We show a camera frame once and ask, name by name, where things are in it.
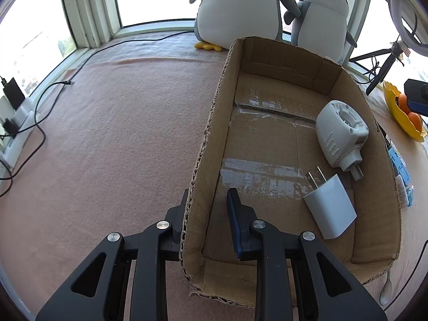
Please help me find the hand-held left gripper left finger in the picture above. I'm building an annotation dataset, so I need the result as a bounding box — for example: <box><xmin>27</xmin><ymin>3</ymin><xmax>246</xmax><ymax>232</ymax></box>
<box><xmin>35</xmin><ymin>189</ymin><xmax>190</xmax><ymax>321</ymax></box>

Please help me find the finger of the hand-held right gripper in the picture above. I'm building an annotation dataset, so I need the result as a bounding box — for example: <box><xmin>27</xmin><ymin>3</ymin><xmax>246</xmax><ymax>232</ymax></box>
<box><xmin>404</xmin><ymin>79</ymin><xmax>428</xmax><ymax>115</ymax></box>

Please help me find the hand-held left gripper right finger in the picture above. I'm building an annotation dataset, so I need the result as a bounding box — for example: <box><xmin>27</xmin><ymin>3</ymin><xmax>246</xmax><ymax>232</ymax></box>
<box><xmin>227</xmin><ymin>188</ymin><xmax>388</xmax><ymax>321</ymax></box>

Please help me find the blue plastic item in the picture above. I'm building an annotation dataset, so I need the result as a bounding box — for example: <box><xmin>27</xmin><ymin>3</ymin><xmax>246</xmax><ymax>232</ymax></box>
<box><xmin>388</xmin><ymin>147</ymin><xmax>408</xmax><ymax>183</ymax></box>

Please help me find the brown cardboard box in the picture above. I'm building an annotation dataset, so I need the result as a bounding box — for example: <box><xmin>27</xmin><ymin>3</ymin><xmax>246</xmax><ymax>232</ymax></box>
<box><xmin>179</xmin><ymin>37</ymin><xmax>402</xmax><ymax>308</ymax></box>

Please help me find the yellow bowl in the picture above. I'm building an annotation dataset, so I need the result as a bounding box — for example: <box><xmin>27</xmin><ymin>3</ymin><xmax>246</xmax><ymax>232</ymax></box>
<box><xmin>383</xmin><ymin>81</ymin><xmax>428</xmax><ymax>143</ymax></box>

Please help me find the black tripod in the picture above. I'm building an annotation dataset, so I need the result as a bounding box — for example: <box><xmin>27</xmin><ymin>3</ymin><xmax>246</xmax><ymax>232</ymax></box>
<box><xmin>348</xmin><ymin>40</ymin><xmax>412</xmax><ymax>96</ymax></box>

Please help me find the white plug-in vaporizer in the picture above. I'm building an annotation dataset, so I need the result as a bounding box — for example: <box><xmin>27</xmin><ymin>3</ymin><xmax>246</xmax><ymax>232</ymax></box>
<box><xmin>315</xmin><ymin>100</ymin><xmax>369</xmax><ymax>181</ymax></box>

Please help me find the pink blanket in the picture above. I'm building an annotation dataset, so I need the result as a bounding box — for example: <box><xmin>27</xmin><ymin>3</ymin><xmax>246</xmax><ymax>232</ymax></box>
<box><xmin>0</xmin><ymin>28</ymin><xmax>428</xmax><ymax>321</ymax></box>

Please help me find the small grey penguin plush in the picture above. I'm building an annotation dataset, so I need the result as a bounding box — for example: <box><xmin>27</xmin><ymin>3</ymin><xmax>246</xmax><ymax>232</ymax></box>
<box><xmin>284</xmin><ymin>0</ymin><xmax>358</xmax><ymax>66</ymax></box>

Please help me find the white plastic spoon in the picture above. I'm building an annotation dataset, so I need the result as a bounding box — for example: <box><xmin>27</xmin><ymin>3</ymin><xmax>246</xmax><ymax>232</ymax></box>
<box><xmin>379</xmin><ymin>257</ymin><xmax>396</xmax><ymax>306</ymax></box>

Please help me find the white power strip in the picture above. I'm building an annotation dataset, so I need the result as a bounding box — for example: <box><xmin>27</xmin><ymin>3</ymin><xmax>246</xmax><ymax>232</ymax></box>
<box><xmin>0</xmin><ymin>97</ymin><xmax>42</xmax><ymax>171</ymax></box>

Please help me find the large grey penguin plush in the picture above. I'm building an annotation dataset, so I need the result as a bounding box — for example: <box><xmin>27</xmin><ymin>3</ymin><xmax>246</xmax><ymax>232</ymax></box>
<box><xmin>189</xmin><ymin>0</ymin><xmax>301</xmax><ymax>52</ymax></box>

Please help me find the black power adapter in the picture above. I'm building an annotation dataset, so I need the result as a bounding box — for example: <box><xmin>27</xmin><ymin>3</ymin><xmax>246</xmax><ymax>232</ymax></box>
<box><xmin>3</xmin><ymin>78</ymin><xmax>26</xmax><ymax>109</ymax></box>

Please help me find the thin black tripod cable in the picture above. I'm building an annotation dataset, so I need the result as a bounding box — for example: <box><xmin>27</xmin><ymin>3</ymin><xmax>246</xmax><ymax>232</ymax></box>
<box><xmin>369</xmin><ymin>56</ymin><xmax>381</xmax><ymax>82</ymax></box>

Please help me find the white ring light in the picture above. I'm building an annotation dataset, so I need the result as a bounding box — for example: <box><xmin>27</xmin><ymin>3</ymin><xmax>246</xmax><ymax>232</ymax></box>
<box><xmin>388</xmin><ymin>0</ymin><xmax>428</xmax><ymax>57</ymax></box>

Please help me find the white wall charger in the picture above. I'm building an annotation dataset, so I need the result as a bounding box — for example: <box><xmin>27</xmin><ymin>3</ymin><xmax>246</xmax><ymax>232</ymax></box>
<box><xmin>303</xmin><ymin>166</ymin><xmax>358</xmax><ymax>240</ymax></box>

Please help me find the black cable with plug end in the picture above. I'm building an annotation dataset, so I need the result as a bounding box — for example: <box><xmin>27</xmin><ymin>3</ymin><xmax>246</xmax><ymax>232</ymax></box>
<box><xmin>0</xmin><ymin>80</ymin><xmax>75</xmax><ymax>198</ymax></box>

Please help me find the long black cable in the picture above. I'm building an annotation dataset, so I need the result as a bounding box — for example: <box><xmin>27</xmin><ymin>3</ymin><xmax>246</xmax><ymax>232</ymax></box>
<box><xmin>13</xmin><ymin>30</ymin><xmax>196</xmax><ymax>137</ymax></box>

